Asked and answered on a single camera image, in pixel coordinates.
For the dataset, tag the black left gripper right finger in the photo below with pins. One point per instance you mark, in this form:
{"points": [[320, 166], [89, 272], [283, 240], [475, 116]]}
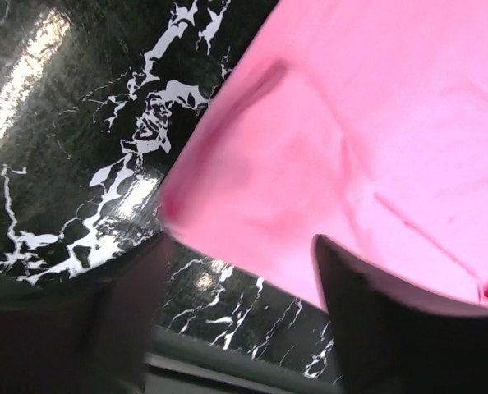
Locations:
{"points": [[394, 337]]}

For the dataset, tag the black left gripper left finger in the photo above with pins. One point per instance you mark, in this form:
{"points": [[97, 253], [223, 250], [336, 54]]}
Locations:
{"points": [[88, 334]]}

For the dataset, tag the pink t-shirt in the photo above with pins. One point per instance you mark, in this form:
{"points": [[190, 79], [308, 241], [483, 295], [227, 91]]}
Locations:
{"points": [[365, 122]]}

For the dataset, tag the black marble pattern mat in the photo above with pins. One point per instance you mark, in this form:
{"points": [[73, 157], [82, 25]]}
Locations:
{"points": [[97, 100]]}

